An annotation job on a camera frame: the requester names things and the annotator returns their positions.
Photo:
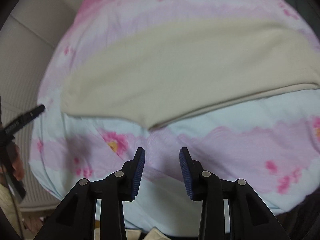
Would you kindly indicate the pink floral bed cover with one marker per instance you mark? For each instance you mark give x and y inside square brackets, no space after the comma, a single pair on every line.
[273,143]

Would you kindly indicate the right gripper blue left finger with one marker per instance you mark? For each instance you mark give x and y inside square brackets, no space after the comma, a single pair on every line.
[133,171]

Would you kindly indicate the beige pants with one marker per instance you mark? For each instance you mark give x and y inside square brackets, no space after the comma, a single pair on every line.
[182,69]

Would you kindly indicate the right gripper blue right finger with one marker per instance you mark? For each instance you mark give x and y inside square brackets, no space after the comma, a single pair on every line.
[191,171]

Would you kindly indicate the person's left hand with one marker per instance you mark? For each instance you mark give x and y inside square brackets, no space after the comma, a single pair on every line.
[17,164]

